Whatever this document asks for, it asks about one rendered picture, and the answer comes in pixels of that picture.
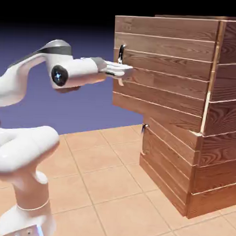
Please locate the wooden cabinet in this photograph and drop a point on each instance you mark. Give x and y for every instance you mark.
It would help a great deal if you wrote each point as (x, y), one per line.
(224, 118)

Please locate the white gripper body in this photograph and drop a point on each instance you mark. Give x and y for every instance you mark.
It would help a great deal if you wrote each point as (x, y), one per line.
(116, 68)

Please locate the large wooden cabinet door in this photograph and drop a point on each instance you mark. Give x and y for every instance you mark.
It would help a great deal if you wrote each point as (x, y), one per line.
(166, 81)

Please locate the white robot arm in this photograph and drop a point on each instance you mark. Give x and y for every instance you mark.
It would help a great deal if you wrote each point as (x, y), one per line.
(22, 144)

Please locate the small wooden cabinet door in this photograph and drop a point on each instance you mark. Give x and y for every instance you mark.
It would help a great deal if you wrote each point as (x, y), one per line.
(170, 162)

